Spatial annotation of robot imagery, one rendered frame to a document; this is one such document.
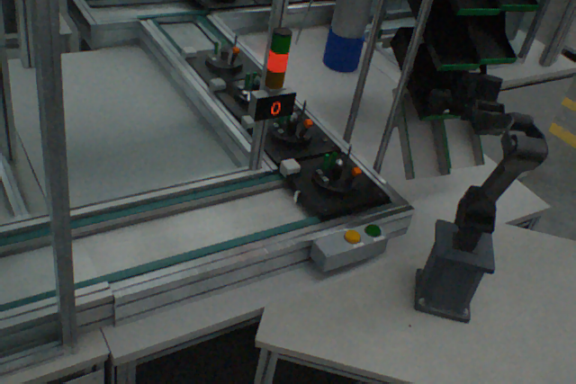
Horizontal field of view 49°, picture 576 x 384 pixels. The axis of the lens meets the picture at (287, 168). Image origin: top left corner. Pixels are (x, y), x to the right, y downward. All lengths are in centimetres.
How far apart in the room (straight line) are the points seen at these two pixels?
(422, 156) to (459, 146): 16
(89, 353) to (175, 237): 37
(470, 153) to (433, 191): 18
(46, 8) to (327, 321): 101
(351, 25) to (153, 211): 128
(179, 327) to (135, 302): 12
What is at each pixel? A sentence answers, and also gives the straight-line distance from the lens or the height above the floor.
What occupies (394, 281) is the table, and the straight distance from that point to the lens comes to 179.
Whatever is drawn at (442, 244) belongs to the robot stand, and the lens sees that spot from 164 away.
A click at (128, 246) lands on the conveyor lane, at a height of 92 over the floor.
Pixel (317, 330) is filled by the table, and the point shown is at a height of 86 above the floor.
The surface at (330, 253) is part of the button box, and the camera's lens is 166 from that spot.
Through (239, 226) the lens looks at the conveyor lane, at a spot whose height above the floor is 92.
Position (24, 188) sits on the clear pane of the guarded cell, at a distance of 118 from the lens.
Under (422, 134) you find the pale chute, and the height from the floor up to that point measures 108.
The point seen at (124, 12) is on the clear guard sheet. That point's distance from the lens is 146.
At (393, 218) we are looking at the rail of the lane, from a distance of 185.
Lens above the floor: 208
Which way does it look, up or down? 36 degrees down
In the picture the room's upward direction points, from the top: 11 degrees clockwise
